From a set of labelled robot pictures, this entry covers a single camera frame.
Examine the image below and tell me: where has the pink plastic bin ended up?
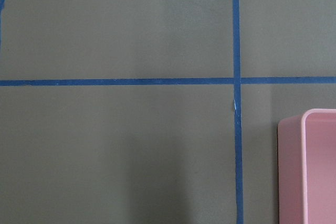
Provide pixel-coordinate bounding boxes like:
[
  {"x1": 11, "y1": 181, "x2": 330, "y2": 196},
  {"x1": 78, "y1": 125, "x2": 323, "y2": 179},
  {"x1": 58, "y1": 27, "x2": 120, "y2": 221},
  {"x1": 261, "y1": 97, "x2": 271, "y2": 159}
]
[{"x1": 278, "y1": 109, "x2": 335, "y2": 223}]

